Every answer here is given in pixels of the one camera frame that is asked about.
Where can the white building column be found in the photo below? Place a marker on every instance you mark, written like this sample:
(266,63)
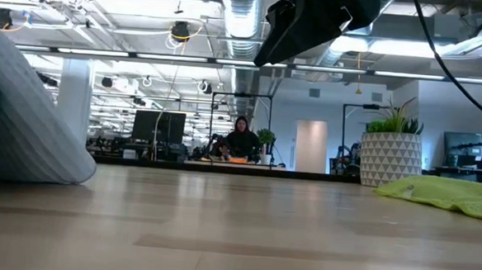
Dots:
(75,101)

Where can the grey waffle weave towel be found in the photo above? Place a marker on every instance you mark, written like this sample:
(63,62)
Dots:
(26,132)

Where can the ceiling light rail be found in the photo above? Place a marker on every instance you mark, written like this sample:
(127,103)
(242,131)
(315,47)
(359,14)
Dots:
(92,52)

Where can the dark wall screen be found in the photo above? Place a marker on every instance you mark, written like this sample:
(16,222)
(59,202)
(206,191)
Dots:
(461,146)

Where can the white triangle pattern planter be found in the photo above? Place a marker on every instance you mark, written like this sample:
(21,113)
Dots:
(390,159)

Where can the small potted plant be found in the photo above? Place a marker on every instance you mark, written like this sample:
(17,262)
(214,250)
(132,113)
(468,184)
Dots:
(265,136)

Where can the black table edge frame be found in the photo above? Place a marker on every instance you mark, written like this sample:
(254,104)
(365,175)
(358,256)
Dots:
(222,171)

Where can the green spiky plant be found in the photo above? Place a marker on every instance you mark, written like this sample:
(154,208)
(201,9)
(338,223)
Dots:
(394,122)

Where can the black computer monitor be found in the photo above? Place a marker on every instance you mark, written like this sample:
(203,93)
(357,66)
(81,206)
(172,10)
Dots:
(159,126)

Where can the distant wooden table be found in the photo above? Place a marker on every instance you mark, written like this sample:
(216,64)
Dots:
(235,165)

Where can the lime green microfiber towel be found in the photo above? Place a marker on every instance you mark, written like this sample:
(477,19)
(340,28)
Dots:
(448,195)

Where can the person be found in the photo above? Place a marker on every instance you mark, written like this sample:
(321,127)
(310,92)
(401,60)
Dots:
(242,141)

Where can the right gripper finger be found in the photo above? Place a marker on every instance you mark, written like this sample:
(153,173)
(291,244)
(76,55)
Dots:
(277,33)
(316,31)

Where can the silver ventilation duct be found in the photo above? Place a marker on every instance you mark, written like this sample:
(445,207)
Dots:
(336,53)
(242,23)

